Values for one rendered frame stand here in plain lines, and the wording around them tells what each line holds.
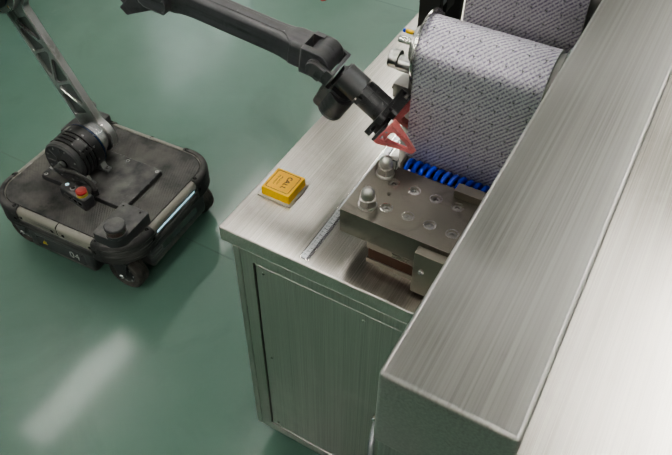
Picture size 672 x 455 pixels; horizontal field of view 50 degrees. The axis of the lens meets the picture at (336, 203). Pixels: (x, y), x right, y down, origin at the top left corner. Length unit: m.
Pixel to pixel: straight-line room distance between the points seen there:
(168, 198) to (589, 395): 2.03
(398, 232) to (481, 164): 0.22
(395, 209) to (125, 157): 1.54
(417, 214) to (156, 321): 1.36
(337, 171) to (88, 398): 1.18
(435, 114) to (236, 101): 2.04
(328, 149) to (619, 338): 1.07
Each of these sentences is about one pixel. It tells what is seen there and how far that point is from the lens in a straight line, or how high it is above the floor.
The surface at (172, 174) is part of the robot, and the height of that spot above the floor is 0.24.
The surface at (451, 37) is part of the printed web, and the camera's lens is 1.31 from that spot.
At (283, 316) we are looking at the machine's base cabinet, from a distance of 1.62.
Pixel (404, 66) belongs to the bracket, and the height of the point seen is 1.18.
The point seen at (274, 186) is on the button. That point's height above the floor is 0.92.
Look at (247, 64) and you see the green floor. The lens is 3.55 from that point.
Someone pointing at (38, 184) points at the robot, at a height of 0.24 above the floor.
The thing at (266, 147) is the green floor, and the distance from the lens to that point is 3.05.
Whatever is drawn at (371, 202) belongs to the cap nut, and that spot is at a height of 1.05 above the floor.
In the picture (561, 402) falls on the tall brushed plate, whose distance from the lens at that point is 0.66.
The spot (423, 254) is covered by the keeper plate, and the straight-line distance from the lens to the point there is 1.29.
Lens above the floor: 1.99
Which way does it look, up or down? 45 degrees down
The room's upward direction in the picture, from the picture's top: 1 degrees clockwise
